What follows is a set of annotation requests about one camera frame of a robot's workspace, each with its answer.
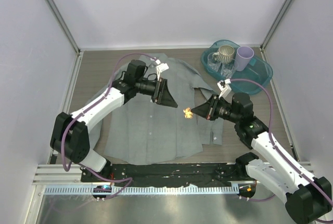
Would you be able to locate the purple plastic cup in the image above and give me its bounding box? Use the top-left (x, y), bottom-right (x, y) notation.
top-left (235, 46), bottom-right (254, 72)

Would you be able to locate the white slotted cable duct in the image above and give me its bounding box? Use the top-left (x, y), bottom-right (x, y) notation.
top-left (44, 184), bottom-right (239, 195)

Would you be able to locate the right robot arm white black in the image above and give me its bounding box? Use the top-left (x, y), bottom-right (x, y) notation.
top-left (191, 93), bottom-right (332, 223)

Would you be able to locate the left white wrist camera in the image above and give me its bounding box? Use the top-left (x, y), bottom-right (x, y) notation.
top-left (155, 59), bottom-right (169, 80)

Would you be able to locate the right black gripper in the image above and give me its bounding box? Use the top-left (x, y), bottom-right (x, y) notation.
top-left (192, 94), bottom-right (241, 124)

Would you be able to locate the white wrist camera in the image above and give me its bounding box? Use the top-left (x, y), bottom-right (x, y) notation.
top-left (155, 59), bottom-right (169, 80)
top-left (217, 79), bottom-right (232, 99)

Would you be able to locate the orange red brooch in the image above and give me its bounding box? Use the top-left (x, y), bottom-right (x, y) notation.
top-left (183, 108), bottom-right (193, 119)

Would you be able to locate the clear drinking glass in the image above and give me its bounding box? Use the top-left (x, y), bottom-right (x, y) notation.
top-left (221, 59), bottom-right (238, 80)

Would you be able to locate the clear glass mug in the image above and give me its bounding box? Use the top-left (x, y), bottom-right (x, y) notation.
top-left (207, 52), bottom-right (221, 72)

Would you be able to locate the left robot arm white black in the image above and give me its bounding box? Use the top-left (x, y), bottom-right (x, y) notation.
top-left (50, 60), bottom-right (178, 182)

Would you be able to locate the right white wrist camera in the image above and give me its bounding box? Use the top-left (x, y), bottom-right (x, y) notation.
top-left (217, 79), bottom-right (232, 99)

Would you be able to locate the grey button-up shirt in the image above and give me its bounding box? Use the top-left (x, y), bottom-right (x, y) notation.
top-left (104, 53), bottom-right (223, 165)

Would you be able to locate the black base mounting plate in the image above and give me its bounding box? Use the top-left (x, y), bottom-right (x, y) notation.
top-left (80, 162), bottom-right (267, 189)

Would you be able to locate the ribbed metallic mug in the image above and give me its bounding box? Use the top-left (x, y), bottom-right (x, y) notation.
top-left (217, 45), bottom-right (235, 64)

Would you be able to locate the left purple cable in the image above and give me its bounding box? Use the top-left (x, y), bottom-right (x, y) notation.
top-left (62, 53), bottom-right (161, 201)

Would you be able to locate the teal plastic basin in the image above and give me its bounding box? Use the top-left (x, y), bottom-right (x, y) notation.
top-left (201, 39), bottom-right (273, 95)

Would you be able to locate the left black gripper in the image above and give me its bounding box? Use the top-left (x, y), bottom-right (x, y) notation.
top-left (136, 77), bottom-right (178, 108)

